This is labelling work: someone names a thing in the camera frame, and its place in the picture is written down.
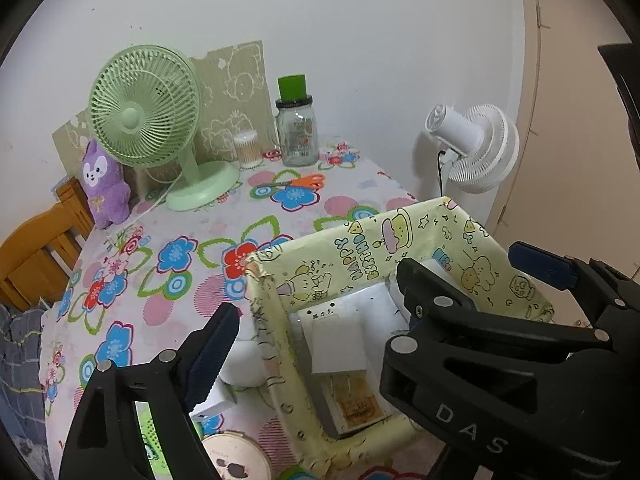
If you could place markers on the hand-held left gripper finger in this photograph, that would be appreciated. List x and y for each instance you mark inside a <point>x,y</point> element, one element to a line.
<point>207,360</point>

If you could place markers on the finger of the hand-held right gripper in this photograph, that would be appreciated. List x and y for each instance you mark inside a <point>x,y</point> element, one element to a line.
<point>542,266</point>
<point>425,285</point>

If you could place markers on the white round case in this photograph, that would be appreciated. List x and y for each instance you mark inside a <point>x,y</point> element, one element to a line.
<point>245,360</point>

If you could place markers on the small white box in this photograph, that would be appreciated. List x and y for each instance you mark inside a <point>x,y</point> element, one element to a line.
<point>217,400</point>

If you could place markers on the round cream compact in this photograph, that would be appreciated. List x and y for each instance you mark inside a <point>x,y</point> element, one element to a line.
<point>235,452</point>

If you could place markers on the green perforated speaker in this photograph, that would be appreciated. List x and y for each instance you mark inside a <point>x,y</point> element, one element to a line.
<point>150,440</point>

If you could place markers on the white charger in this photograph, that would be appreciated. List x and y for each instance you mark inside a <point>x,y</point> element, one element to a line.
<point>337,345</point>

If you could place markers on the yellow cartoon printed box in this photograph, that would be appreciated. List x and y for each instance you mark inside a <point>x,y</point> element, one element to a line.
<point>300,270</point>

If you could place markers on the white box with orange print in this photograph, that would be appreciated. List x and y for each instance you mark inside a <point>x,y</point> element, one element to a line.
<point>355,405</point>

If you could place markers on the floral tablecloth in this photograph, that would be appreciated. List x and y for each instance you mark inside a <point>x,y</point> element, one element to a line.
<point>150,290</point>

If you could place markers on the white standing fan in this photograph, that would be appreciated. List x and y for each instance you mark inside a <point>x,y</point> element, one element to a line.
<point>485,150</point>

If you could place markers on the beige wooden door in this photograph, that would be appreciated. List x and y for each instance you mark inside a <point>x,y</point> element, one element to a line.
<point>565,135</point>

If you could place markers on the grey plaid blanket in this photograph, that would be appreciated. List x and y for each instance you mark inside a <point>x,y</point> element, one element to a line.
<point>20,370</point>

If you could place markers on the purple plush toy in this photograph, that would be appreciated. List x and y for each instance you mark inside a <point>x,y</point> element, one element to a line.
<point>105,195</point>

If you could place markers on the glass jar with green lid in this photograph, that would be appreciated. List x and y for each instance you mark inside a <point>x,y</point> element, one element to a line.
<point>297,135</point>

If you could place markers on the clear cotton swab container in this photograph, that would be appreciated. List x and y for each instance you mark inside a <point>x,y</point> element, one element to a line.
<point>247,152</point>

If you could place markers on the wooden chair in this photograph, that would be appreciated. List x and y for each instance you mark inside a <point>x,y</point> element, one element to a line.
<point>30,245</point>

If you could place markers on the green desk fan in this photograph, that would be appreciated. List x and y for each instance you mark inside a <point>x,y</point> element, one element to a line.
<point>132,117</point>

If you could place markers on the cartoon printed cardboard sheet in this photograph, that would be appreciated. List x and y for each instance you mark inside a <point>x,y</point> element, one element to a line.
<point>235,85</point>

